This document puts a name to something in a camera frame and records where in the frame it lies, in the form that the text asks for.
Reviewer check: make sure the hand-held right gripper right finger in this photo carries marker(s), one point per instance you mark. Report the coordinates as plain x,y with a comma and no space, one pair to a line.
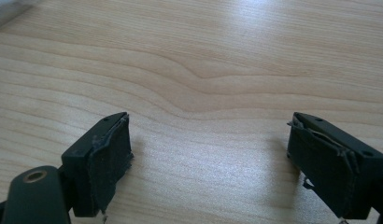
333,165

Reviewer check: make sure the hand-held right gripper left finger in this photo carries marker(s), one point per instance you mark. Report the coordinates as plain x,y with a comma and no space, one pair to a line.
99,161

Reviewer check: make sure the grey blurred object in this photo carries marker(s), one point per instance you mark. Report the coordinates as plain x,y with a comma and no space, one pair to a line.
7,9

